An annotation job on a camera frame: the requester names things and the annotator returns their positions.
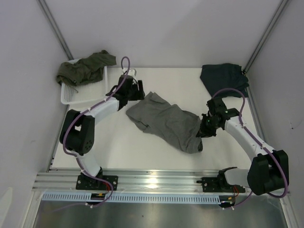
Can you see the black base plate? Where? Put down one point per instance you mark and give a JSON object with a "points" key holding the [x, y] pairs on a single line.
{"points": [[86, 183], [211, 185]]}

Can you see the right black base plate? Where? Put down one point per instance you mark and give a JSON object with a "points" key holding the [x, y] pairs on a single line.
{"points": [[211, 185]]}

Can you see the slotted grey cable duct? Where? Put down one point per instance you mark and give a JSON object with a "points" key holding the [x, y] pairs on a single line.
{"points": [[133, 198]]}

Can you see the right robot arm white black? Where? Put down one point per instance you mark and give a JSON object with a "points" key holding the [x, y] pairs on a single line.
{"points": [[269, 169]]}

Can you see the aluminium corner post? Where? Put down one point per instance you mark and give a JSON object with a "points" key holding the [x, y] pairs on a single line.
{"points": [[55, 28], [283, 4]]}

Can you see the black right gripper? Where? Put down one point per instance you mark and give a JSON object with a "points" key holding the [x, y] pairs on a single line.
{"points": [[204, 132]]}

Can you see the white plastic basket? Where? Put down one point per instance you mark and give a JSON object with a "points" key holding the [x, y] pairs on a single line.
{"points": [[87, 93]]}

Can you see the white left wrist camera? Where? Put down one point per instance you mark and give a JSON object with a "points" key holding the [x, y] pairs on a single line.
{"points": [[131, 72]]}

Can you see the grey shorts with drawstring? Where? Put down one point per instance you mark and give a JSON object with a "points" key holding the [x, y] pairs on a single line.
{"points": [[175, 126]]}

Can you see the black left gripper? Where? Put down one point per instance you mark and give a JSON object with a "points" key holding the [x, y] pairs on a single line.
{"points": [[140, 95]]}

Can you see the left aluminium corner post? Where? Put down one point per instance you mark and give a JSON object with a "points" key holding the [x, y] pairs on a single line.
{"points": [[55, 28]]}

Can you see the olive green shorts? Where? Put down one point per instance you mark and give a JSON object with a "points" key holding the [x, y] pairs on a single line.
{"points": [[85, 70]]}

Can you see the aluminium mounting rail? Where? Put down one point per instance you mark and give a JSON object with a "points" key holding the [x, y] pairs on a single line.
{"points": [[129, 181]]}

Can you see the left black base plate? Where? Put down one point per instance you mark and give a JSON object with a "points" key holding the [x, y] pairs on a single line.
{"points": [[86, 183]]}

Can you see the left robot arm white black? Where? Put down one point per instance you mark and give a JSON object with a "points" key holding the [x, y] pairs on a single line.
{"points": [[78, 133]]}

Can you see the right aluminium corner post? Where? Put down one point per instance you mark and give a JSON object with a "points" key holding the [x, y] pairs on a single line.
{"points": [[283, 4]]}

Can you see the dark navy shorts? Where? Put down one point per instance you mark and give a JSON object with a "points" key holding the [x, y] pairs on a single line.
{"points": [[227, 75]]}

